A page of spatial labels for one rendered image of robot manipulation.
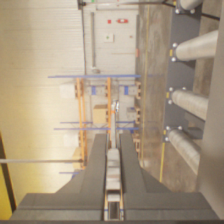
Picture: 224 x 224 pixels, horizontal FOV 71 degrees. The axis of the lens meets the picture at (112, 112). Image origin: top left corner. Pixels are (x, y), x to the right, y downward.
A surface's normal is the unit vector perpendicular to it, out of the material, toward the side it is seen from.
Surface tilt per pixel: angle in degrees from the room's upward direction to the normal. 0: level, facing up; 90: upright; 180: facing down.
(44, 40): 90
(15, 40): 90
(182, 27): 90
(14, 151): 90
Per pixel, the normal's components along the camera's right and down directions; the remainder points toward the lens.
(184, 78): 0.00, 0.26
